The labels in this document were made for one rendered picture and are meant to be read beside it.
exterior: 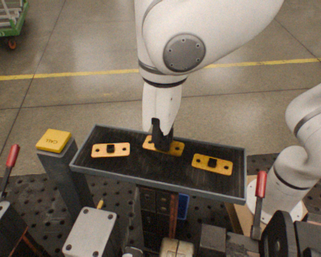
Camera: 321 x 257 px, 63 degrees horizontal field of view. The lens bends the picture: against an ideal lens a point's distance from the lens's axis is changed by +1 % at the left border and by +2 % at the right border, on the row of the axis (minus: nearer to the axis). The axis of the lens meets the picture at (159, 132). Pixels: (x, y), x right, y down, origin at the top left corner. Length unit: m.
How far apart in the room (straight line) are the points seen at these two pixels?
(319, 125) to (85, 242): 0.56
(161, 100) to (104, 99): 2.29
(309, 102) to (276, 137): 1.74
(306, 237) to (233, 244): 0.13
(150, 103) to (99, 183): 0.74
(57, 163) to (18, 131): 1.94
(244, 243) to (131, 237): 0.49
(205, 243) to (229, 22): 0.41
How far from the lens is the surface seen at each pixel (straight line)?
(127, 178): 0.55
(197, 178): 0.55
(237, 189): 0.55
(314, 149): 0.70
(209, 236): 0.56
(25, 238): 0.83
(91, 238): 0.55
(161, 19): 0.29
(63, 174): 0.70
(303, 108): 0.73
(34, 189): 1.19
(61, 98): 2.82
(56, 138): 0.66
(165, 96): 0.40
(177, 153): 0.53
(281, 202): 0.91
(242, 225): 0.94
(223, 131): 2.35
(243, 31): 0.31
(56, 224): 1.07
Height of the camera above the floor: 1.61
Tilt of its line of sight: 45 degrees down
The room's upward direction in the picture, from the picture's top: straight up
